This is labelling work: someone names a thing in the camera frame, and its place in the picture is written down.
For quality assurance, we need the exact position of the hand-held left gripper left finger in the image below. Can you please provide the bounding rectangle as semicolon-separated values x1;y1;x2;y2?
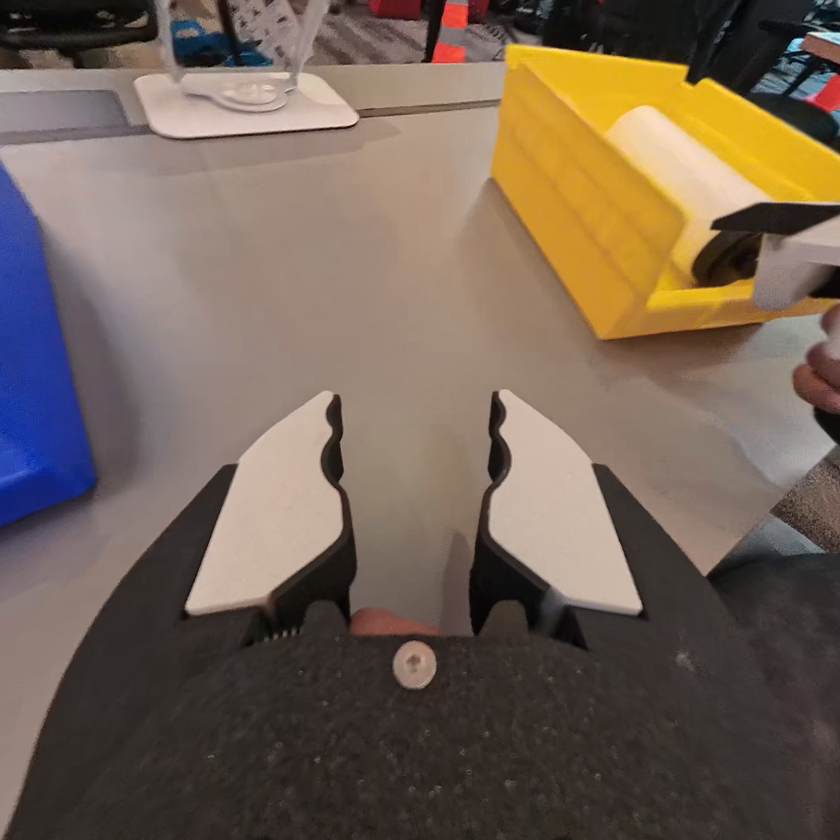
185;392;357;634

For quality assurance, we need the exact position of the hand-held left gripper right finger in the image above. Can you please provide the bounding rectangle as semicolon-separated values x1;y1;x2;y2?
469;389;644;637

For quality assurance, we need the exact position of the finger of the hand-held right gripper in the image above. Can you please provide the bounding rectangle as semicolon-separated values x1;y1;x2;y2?
712;202;840;263
753;249;840;314

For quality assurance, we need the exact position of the black bottle lid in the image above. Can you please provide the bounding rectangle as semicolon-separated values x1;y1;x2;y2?
692;230;765;287

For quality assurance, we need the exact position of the white plastic bottle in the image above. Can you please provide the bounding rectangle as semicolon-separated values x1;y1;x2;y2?
604;105;775;277

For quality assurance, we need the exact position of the yellow plastic bin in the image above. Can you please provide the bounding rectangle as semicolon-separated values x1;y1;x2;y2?
491;45;840;341

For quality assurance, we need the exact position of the blue plastic bin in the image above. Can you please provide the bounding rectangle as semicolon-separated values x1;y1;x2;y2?
0;161;99;529

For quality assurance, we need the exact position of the person's right hand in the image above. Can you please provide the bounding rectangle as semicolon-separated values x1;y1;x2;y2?
793;341;840;416

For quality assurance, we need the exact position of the orange traffic cone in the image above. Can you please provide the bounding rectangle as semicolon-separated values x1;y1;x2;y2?
431;0;470;64

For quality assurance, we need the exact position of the white document stand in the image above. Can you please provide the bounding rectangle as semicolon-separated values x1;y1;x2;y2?
134;0;360;140

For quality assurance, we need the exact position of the blue bag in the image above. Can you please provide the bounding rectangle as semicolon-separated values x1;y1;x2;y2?
171;20;273;70

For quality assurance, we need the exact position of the white paper tag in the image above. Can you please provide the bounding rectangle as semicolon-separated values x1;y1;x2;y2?
233;0;296;63

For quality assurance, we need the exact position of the black office chair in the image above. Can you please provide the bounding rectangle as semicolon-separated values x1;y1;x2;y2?
0;0;158;67

